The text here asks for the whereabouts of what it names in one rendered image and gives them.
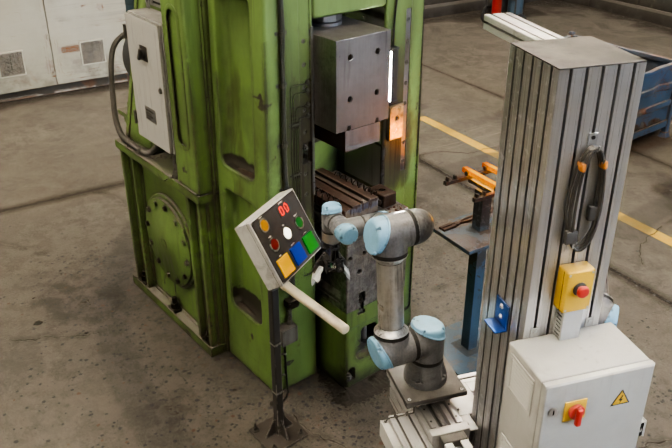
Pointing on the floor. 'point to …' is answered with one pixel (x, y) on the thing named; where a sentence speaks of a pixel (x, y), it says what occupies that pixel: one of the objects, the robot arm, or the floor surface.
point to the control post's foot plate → (265, 433)
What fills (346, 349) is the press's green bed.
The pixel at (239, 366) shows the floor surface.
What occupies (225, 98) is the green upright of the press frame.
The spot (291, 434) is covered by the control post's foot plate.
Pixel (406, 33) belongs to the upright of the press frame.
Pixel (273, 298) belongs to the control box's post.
